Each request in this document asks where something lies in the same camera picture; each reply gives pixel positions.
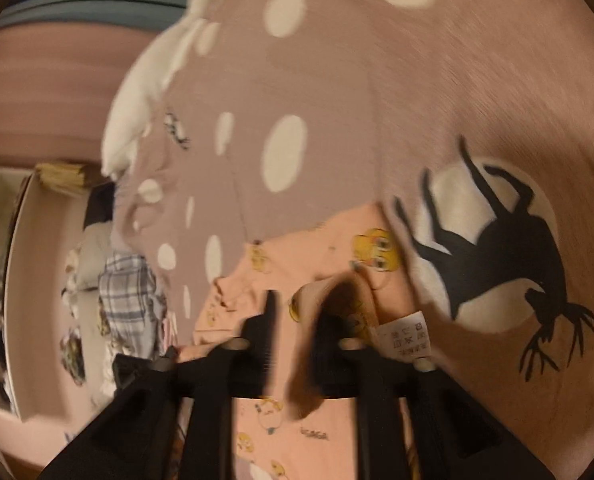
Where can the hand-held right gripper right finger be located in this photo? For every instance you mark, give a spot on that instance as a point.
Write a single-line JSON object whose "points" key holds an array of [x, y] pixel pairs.
{"points": [[332, 360]]}

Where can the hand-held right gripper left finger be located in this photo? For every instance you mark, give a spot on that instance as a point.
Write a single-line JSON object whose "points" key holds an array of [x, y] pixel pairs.
{"points": [[259, 340]]}

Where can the pink cartoon print baby shirt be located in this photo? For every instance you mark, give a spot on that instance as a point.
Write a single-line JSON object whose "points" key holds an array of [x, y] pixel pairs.
{"points": [[327, 250]]}

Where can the grey plaid cloth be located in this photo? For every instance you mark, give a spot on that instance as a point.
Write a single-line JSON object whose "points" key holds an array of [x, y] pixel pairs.
{"points": [[127, 300]]}

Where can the floral printed bedding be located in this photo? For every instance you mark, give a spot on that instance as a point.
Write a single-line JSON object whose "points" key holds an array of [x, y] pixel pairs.
{"points": [[72, 355]]}

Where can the grey pillow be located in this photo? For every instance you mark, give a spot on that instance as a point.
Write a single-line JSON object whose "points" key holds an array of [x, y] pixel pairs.
{"points": [[91, 255]]}

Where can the dark cloth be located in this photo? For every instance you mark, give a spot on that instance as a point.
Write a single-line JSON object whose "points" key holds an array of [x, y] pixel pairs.
{"points": [[99, 207]]}

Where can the white ledge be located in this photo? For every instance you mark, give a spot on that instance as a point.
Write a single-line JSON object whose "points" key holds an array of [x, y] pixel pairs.
{"points": [[19, 285]]}

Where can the straw tassel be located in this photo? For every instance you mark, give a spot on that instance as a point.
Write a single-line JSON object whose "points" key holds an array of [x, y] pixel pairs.
{"points": [[62, 177]]}

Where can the white goose plush toy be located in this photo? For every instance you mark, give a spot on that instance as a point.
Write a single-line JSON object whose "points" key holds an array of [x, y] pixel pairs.
{"points": [[142, 100]]}

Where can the mauve white-dotted blanket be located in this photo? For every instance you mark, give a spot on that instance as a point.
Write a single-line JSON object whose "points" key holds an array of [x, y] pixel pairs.
{"points": [[477, 110]]}

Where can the pink curtain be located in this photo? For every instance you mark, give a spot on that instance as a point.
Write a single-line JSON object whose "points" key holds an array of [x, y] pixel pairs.
{"points": [[42, 95]]}

